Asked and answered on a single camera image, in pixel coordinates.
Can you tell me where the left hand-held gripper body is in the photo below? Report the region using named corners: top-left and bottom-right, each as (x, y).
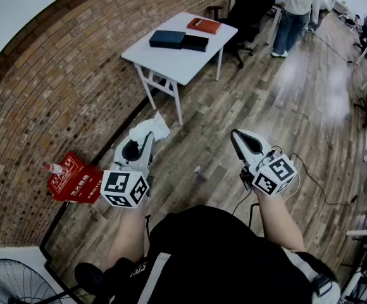
top-left (100, 158), bottom-right (155, 209)

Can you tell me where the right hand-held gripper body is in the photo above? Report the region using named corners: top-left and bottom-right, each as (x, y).
top-left (239, 151), bottom-right (299, 197)

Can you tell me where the white paper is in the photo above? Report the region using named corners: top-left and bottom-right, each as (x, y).
top-left (128, 111), bottom-right (171, 144)

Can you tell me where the dark blue box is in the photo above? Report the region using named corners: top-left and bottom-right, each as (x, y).
top-left (149, 30), bottom-right (210, 53)

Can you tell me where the person's right forearm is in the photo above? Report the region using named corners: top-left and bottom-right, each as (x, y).
top-left (253, 189), bottom-right (306, 253)

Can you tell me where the person's left forearm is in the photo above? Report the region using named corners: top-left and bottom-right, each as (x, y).
top-left (105, 199), bottom-right (150, 271)

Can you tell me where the red fire equipment box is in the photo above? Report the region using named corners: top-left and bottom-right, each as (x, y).
top-left (46, 151), bottom-right (104, 206)

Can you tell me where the small white floor scrap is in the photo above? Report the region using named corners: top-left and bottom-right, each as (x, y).
top-left (194, 165), bottom-right (208, 183)

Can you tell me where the clear bottle with red cap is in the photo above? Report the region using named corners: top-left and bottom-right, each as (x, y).
top-left (42, 162), bottom-right (65, 176)

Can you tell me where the white folding table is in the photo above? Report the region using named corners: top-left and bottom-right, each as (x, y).
top-left (121, 11), bottom-right (239, 127)

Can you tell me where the person's black and white clothing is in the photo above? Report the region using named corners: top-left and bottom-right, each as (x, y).
top-left (73, 204), bottom-right (342, 304)

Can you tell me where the red book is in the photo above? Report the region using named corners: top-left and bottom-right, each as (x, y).
top-left (187, 17), bottom-right (223, 35)

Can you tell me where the black office chair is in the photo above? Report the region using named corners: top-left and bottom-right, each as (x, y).
top-left (206, 0), bottom-right (277, 70)

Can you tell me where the black floor fan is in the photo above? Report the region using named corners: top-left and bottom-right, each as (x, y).
top-left (0, 258), bottom-right (77, 304)

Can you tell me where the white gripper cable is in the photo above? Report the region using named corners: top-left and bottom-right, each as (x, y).
top-left (277, 171), bottom-right (302, 203)

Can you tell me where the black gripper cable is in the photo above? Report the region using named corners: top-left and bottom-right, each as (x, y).
top-left (232, 182), bottom-right (261, 231)

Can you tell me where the black floor cable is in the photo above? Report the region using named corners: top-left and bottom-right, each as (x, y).
top-left (290, 152), bottom-right (359, 206)

